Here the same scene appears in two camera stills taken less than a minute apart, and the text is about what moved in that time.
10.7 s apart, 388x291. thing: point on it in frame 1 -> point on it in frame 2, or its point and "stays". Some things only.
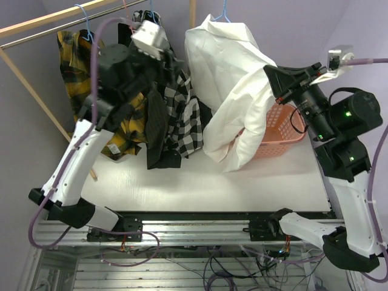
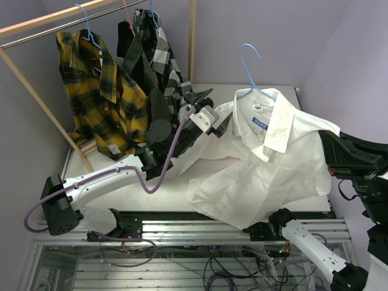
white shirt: x=227 y=66 -> x=268 y=157
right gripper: x=287 y=83 -> x=354 y=157
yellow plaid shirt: x=76 y=57 stays
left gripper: x=166 y=76 -> x=196 y=97
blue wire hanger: x=224 y=13 -> x=253 y=86
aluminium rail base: x=170 y=233 stays
